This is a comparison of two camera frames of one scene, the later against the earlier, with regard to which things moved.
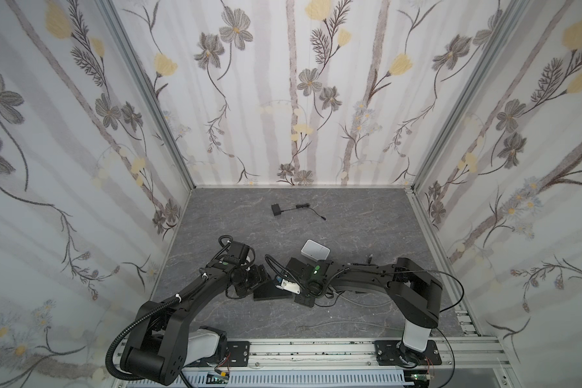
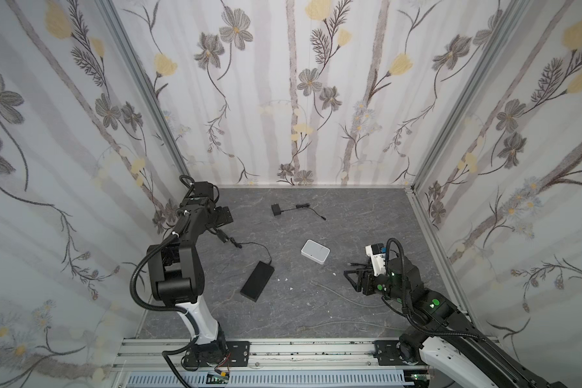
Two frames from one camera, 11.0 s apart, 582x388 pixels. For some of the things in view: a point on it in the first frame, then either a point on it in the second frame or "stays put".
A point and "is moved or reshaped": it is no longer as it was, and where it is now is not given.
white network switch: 315,250 stays put
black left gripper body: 260,276 -> 221,216
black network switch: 270,291 is moved or reshaped
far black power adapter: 276,210 stays put
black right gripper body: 298,270 -> 364,280
